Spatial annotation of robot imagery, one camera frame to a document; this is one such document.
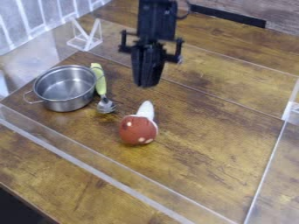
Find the clear acrylic barrier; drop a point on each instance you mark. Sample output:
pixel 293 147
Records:
pixel 276 204
pixel 155 194

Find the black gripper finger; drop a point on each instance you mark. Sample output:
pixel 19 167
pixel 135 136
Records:
pixel 154 64
pixel 138 62

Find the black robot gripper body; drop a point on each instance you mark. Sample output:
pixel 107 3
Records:
pixel 155 26

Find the silver metal pot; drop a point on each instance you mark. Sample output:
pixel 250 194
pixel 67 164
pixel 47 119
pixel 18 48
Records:
pixel 65 88

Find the clear acrylic front barrier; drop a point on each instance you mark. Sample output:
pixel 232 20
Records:
pixel 155 194

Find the clear acrylic right barrier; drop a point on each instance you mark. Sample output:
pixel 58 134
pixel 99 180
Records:
pixel 276 204

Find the green handled metal spoon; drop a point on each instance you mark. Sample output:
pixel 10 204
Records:
pixel 106 106

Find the black bar on table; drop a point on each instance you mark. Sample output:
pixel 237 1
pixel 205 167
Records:
pixel 246 20

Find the clear acrylic triangular stand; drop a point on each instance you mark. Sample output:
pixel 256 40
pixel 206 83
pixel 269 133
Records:
pixel 85 41

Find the red white toy mushroom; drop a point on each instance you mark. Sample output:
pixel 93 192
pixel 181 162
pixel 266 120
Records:
pixel 138 128

